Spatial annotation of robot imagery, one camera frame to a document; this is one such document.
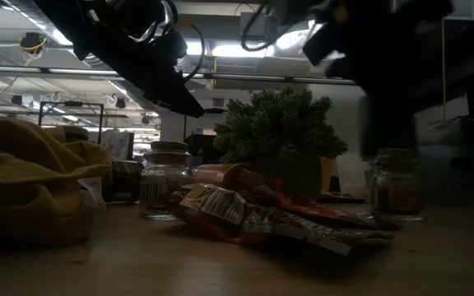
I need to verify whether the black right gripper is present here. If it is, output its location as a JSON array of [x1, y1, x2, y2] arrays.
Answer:
[[301, 0, 423, 160]]

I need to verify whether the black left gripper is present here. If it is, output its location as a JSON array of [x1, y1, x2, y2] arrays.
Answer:
[[91, 0, 207, 119]]

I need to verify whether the cork-lid glass spice jar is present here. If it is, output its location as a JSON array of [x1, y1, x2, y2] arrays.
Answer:
[[370, 147, 425, 223], [138, 140, 195, 222]]

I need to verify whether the orange spice bottle black lid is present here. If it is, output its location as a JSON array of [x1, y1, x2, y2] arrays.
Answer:
[[193, 163, 246, 187]]

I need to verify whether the brown-lid spice bottle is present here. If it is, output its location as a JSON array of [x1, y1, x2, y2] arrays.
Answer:
[[104, 159, 145, 203]]

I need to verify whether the orange taco seasoning packet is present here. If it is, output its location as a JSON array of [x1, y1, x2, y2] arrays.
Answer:
[[220, 164, 401, 231]]

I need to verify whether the brown spice packet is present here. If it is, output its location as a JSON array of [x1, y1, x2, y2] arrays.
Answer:
[[163, 183, 394, 257]]

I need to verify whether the long grey overhead beam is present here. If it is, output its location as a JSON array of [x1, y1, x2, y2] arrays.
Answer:
[[0, 64, 357, 86]]

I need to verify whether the grey ceiling box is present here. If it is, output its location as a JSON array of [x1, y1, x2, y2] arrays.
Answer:
[[239, 11, 280, 43]]

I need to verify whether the artificial succulent plant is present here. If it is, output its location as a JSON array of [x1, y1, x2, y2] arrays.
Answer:
[[213, 85, 349, 198]]

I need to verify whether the yellow cloth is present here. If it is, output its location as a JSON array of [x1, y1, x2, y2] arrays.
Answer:
[[0, 116, 114, 247]]

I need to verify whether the black metal rack frame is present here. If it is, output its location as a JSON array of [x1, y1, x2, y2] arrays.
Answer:
[[38, 100, 105, 145]]

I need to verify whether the yellow hanging cable reel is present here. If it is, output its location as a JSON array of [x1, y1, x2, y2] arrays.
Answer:
[[18, 31, 49, 57]]

